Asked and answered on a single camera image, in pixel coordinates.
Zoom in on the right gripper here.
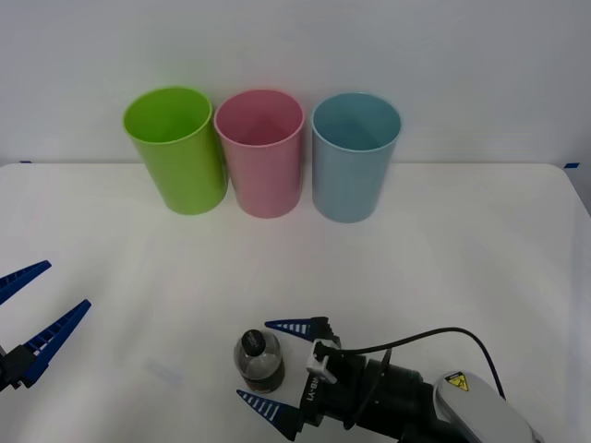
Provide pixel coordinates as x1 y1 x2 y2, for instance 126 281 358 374
235 316 379 443

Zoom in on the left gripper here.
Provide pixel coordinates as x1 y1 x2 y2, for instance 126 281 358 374
0 259 92 394

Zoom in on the small dark drink plastic bottle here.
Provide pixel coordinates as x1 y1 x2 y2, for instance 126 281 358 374
233 328 286 395

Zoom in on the pink plastic bin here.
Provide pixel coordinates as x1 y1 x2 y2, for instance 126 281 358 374
213 89 307 219

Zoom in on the pale blue plastic bin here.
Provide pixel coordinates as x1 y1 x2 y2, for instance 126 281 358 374
310 91 403 224

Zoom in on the green plastic bin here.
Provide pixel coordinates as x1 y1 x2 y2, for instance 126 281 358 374
122 86 229 216

